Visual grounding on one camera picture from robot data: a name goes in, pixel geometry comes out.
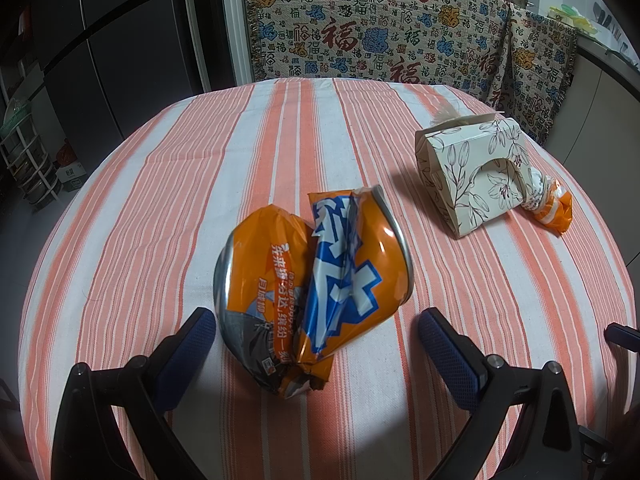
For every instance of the printed blanket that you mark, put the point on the printed blanket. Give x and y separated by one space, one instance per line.
375 35

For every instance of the green plastic dish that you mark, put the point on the green plastic dish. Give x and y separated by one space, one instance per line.
572 17

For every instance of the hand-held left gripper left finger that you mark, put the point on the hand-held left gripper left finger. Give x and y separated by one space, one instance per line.
192 345

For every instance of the crushed orange can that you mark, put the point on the crushed orange can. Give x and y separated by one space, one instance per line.
280 270

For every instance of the dark refrigerator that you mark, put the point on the dark refrigerator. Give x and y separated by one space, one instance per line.
125 35

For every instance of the floral paper box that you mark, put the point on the floral paper box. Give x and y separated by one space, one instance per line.
465 185

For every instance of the orange striped tablecloth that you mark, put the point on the orange striped tablecloth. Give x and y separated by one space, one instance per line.
200 160

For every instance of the orange snack wrapper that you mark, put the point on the orange snack wrapper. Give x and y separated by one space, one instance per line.
555 210

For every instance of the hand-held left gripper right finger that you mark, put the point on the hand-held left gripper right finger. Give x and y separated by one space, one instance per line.
447 355

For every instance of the small cardboard box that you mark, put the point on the small cardboard box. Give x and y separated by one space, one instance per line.
70 172

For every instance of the grey kitchen counter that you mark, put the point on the grey kitchen counter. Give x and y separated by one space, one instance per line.
600 90

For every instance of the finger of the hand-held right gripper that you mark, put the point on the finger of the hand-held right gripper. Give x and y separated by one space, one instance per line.
597 452
625 334

